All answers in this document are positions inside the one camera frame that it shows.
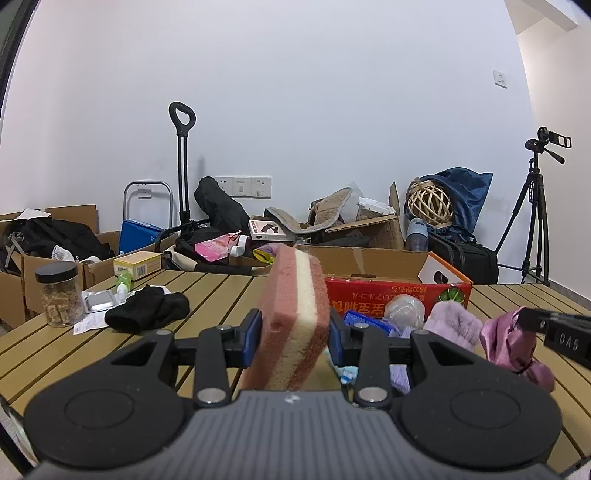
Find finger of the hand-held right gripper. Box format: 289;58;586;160
515;306;591;333

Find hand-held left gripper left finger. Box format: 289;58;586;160
98;308;263;409

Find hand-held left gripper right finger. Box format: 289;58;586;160
328;313;493;410

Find pink satin cloth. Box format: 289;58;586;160
480;307;556;393

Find blue tissue packet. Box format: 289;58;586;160
344;310;400;337

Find pink and cream sponge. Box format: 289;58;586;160
238;244;331;392

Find clear plastic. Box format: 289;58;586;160
385;295;426;330

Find purple fuzzy cloth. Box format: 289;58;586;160
390;300;484;395

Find red printed cardboard box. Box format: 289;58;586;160
295;244;474;324

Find tan slatted folding table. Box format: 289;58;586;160
0;270;591;476

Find black suitcase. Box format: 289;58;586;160
427;228;499;284

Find pink packet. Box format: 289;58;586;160
195;232;241;262

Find black gloves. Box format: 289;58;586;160
105;286;191;334

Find white product box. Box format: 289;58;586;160
248;219;296;242

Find brown open cardboard box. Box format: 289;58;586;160
307;182;404;250

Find blue water bottle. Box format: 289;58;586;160
405;218;430;252

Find black tripod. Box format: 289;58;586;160
494;148;550;287

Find yellow and white box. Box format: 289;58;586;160
113;251;162;280

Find grey brown felt piece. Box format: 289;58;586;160
265;187;354;232

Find black fabric bag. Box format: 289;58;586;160
194;176;251;232

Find white foam tray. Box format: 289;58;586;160
358;197;398;217

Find blue velvet bag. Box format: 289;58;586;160
404;167;494;243

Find blue plastic crate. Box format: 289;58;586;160
119;220;167;254

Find silver blister pack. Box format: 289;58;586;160
83;290;120;315

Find woven rattan ball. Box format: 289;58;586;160
406;178;453;227

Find clear jar with black lid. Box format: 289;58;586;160
35;261;86;328

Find cardboard box with backpack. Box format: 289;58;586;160
0;204;121;259

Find black folding wagon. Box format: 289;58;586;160
157;102;278;277

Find black backpack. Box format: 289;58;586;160
0;217;114;273

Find black camcorder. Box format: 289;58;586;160
525;127;572;164

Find silver tubular frame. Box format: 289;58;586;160
124;181;174;232

